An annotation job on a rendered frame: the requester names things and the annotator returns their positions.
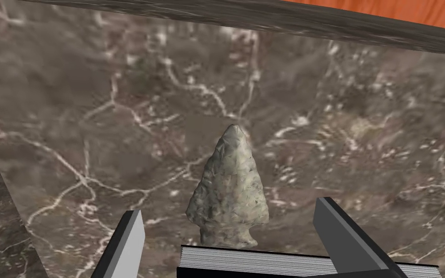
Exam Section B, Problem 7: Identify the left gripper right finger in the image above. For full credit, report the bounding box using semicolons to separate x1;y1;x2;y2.
313;196;408;278

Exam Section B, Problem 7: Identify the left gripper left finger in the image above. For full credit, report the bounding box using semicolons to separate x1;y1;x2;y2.
91;209;146;278

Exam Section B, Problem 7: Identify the grey stone arrowhead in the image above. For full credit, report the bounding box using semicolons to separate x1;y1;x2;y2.
185;123;270;249

